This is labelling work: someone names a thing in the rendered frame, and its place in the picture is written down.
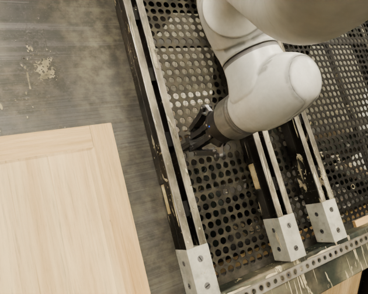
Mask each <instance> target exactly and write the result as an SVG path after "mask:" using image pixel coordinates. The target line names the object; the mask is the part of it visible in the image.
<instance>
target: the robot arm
mask: <svg viewBox="0 0 368 294"><path fill-rule="evenodd" d="M196 2H197V10H198V13H199V18H200V22H201V24H202V27H203V30H204V32H205V35H206V37H207V39H208V41H209V43H210V45H211V47H212V49H213V51H214V53H215V55H216V57H217V58H218V60H219V62H220V64H221V66H222V67H223V70H224V73H225V76H226V79H227V84H228V93H229V95H228V96H226V97H225V98H223V99H222V100H221V101H220V102H218V104H217V105H216V107H215V109H214V110H212V105H211V104H206V105H201V106H200V110H199V113H198V114H197V116H196V117H195V119H194V120H193V122H192V123H191V125H190V126H189V128H188V130H189V132H190V135H189V136H188V137H187V138H186V139H185V140H186V142H185V143H183V144H182V145H181V147H182V151H189V152H194V151H195V155H196V156H212V157H214V158H215V159H217V158H222V157H225V152H224V151H223V146H226V144H227V142H229V141H231V140H233V139H234V140H239V139H242V138H245V137H247V136H249V135H251V134H254V133H256V132H258V131H267V130H271V129H273V128H276V127H278V126H280V125H282V124H284V123H286V122H288V121H290V120H291V119H293V118H294V117H296V116H298V115H299V114H301V113H302V112H303V111H305V110H306V109H307V108H309V107H310V106H311V105H312V104H313V103H314V102H315V101H316V100H317V98H318V96H319V95H320V92H321V88H322V77H321V73H320V70H319V68H318V66H317V64H316V63H315V62H314V60H313V59H312V58H310V57H309V56H307V55H305V54H302V53H299V52H283V51H282V49H281V48H280V46H279V45H278V43H277V41H281V42H282V43H287V44H292V45H298V46H306V45H312V44H318V43H323V42H326V41H329V40H332V39H335V38H337V37H339V36H341V35H343V34H345V33H347V32H349V31H351V30H353V29H354V28H356V27H358V26H360V25H361V24H362V23H364V22H366V21H367V20H368V0H196ZM204 122H205V123H204ZM203 123H204V125H203ZM205 134H206V136H205V137H203V139H201V140H200V139H199V138H201V137H202V136H203V135H205ZM210 143H212V144H213V145H215V146H216V147H217V148H215V149H202V147H204V146H206V145H208V144H210Z"/></svg>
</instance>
